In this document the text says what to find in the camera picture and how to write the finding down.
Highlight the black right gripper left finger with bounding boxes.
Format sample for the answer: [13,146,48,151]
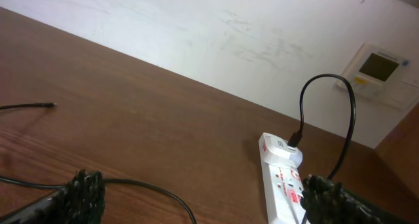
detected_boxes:
[1,170,105,224]

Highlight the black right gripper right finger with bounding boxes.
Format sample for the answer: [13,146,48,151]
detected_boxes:
[301,176,405,224]

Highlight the black USB charging cable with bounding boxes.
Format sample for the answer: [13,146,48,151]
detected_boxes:
[0,73,357,224]

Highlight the white USB charger adapter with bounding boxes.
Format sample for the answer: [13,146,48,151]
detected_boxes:
[259,132,303,168]

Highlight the white power strip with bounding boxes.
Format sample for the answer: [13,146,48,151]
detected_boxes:
[258,132,311,224]

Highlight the white wall thermostat panel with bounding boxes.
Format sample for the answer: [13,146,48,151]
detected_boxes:
[342,43,418,111]

